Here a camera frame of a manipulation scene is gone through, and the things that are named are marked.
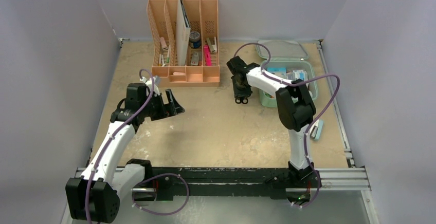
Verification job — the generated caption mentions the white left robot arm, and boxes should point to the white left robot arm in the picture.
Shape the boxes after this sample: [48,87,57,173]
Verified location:
[65,81,185,223]

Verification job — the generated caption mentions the mint green case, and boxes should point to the mint green case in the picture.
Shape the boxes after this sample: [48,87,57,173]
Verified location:
[256,39,319,109]

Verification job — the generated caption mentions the clear bag blue packets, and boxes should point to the clear bag blue packets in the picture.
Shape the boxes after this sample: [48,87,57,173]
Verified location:
[286,69,308,82]

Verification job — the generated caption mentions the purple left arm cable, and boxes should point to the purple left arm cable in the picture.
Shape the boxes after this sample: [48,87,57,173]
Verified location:
[84,68,156,224]

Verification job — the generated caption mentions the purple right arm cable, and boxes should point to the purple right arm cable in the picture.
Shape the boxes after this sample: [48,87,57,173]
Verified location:
[233,43,341,169]

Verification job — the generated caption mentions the pink item in organizer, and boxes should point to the pink item in organizer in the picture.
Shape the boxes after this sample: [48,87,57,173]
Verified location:
[203,45,212,66]

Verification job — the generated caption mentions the grey stapler in organizer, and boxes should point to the grey stapler in organizer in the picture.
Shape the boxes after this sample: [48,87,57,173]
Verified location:
[206,36,217,53]

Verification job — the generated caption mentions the white board in organizer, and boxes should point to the white board in organizer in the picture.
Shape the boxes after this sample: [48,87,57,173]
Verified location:
[176,0,191,66]

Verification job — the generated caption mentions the peach desk organizer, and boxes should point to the peach desk organizer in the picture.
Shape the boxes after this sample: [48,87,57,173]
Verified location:
[147,0,221,87]

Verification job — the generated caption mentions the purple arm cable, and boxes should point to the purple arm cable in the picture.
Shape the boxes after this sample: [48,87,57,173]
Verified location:
[84,68,156,224]
[233,43,341,169]

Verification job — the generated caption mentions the blue cotton swab bag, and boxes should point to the blue cotton swab bag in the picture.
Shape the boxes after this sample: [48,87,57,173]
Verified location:
[267,67,287,79]

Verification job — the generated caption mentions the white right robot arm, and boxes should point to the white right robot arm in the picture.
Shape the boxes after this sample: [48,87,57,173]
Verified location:
[226,56,316,186]

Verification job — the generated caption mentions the black handled scissors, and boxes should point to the black handled scissors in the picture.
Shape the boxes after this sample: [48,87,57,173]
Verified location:
[235,98,248,104]

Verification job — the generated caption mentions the pink tube in organizer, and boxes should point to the pink tube in organizer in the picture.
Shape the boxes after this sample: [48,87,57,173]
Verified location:
[160,37,168,50]

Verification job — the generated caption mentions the dark round jar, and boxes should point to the dark round jar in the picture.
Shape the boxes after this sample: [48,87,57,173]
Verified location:
[189,30,202,49]

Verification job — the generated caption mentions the small grey box organizer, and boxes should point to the small grey box organizer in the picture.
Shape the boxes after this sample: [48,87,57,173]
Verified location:
[190,51,201,66]

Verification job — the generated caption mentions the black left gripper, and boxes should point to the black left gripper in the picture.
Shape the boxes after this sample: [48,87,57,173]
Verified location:
[140,89,183,121]

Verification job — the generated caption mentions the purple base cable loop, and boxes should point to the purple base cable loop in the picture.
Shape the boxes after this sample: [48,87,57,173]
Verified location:
[131,173,189,216]

